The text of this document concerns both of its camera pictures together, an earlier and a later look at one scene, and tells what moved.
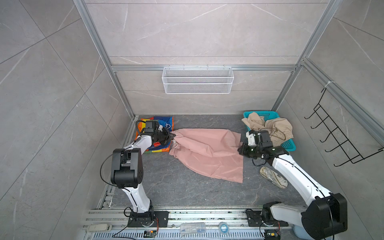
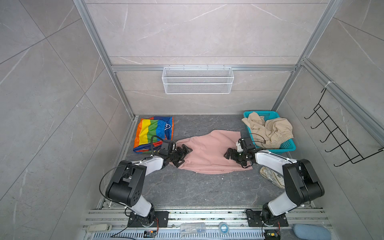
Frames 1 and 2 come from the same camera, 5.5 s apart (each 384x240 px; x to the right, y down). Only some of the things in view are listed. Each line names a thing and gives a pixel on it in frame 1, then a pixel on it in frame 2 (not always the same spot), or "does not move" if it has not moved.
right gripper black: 244,146 to 233,156
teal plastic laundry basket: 267,115 does not move
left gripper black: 169,136 to 182,154
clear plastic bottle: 192,228 does not move
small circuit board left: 150,233 does not move
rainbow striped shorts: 166,122 does not move
